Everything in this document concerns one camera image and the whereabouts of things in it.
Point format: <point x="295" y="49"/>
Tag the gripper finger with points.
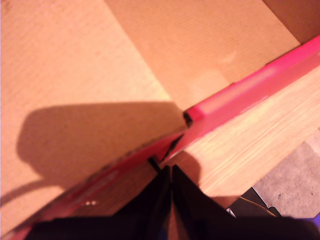
<point x="197" y="212"/>
<point x="150" y="207"/>

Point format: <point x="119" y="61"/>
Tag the red shoebox lid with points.
<point x="75" y="62"/>

